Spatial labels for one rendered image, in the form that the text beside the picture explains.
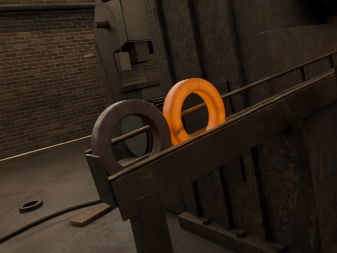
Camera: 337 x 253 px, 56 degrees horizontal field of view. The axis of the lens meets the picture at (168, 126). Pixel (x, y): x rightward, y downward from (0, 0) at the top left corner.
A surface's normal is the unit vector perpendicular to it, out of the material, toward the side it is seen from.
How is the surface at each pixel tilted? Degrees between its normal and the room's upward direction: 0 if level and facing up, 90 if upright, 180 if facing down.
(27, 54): 90
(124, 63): 90
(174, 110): 89
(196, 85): 89
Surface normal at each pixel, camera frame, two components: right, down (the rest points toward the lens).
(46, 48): 0.57, -0.01
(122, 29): -0.69, 0.23
